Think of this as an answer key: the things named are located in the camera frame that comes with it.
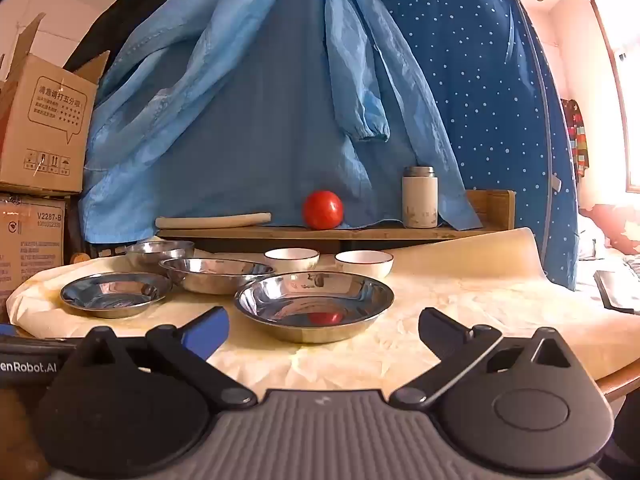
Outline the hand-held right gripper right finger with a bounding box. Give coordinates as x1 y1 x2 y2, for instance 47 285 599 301
389 307 576 411

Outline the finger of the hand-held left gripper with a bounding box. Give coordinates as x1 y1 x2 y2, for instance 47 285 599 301
0 335 88 356

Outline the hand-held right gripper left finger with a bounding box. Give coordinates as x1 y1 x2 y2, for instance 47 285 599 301
75 306 258 408

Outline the medium steel bowl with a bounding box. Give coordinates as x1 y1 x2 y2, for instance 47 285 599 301
159 258 276 296

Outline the small steel plate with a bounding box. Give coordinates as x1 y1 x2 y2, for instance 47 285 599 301
60 272 173 319

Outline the white ceramic bowl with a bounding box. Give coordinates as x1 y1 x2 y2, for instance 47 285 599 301
264 248 321 275
335 250 395 281

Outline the cream tablecloth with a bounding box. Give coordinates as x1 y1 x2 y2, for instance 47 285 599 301
6 227 640 396

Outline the closed cardboard box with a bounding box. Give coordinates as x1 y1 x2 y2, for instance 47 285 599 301
0 194 68 306

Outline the white rolling stick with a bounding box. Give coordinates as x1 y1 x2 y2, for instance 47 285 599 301
155 212 272 230

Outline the white thermos bottle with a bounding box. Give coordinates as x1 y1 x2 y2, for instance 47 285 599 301
401 166 439 229

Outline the red tomato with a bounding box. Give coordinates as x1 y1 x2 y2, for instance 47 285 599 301
302 190 345 231

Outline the dark flat tablet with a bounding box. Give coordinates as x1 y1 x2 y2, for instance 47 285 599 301
593 270 640 316

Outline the pink printed bedding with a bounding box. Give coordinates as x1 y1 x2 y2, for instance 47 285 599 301
575 204 640 291

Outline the open cardboard box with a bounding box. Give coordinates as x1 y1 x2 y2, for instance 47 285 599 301
0 12 111 196

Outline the light blue coat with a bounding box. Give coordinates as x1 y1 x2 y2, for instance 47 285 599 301
80 0 483 246

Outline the colourful striped cloth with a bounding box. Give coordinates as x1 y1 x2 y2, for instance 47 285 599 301
560 98 591 181

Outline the blue dotted cloth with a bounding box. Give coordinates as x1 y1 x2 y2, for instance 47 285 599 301
350 0 581 291

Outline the black garment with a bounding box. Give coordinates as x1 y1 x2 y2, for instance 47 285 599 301
62 0 201 73

